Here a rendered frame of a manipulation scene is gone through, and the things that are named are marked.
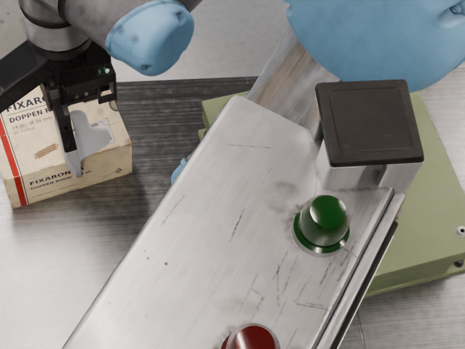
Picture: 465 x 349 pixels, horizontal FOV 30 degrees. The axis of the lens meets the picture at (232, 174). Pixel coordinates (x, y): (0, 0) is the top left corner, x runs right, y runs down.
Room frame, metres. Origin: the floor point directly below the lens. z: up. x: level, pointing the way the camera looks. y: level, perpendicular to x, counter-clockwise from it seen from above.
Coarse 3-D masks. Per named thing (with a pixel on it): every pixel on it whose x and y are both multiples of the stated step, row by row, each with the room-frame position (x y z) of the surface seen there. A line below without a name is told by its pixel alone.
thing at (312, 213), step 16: (304, 208) 0.18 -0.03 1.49; (320, 208) 0.18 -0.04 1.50; (336, 208) 0.18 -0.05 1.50; (304, 224) 0.18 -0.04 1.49; (320, 224) 0.18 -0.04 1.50; (336, 224) 0.18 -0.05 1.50; (304, 240) 0.17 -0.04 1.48; (320, 240) 0.17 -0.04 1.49; (336, 240) 0.17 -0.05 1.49; (320, 256) 0.17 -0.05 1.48
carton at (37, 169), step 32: (32, 96) 0.59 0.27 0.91; (0, 128) 0.54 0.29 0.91; (32, 128) 0.55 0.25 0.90; (0, 160) 0.49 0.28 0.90; (32, 160) 0.50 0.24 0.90; (64, 160) 0.51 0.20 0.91; (96, 160) 0.53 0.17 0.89; (128, 160) 0.55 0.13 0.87; (32, 192) 0.48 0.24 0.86; (64, 192) 0.50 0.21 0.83
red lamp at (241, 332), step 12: (252, 324) 0.13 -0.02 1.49; (228, 336) 0.12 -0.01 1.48; (240, 336) 0.12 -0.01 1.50; (252, 336) 0.12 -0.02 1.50; (264, 336) 0.12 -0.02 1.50; (228, 348) 0.11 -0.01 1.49; (240, 348) 0.11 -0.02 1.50; (252, 348) 0.11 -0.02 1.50; (264, 348) 0.12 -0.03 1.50; (276, 348) 0.12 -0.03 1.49
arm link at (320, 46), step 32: (288, 0) 0.34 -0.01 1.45; (320, 0) 0.33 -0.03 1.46; (352, 0) 0.32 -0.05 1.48; (384, 0) 0.32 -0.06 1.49; (416, 0) 0.31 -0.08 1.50; (448, 0) 0.31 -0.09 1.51; (288, 32) 0.40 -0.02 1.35; (320, 32) 0.33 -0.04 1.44; (352, 32) 0.32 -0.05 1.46; (384, 32) 0.31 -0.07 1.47; (416, 32) 0.31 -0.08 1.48; (448, 32) 0.30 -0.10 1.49; (288, 64) 0.38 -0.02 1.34; (320, 64) 0.32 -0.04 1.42; (352, 64) 0.32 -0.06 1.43; (384, 64) 0.31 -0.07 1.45; (416, 64) 0.30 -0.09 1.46; (448, 64) 0.30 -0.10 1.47; (256, 96) 0.40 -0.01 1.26; (288, 96) 0.37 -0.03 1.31
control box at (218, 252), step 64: (256, 128) 0.23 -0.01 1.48; (192, 192) 0.19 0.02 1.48; (256, 192) 0.20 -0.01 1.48; (320, 192) 0.20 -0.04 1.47; (384, 192) 0.21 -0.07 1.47; (128, 256) 0.15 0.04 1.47; (192, 256) 0.16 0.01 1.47; (256, 256) 0.17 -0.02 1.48; (128, 320) 0.12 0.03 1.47; (192, 320) 0.13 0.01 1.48; (256, 320) 0.14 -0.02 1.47; (320, 320) 0.14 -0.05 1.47
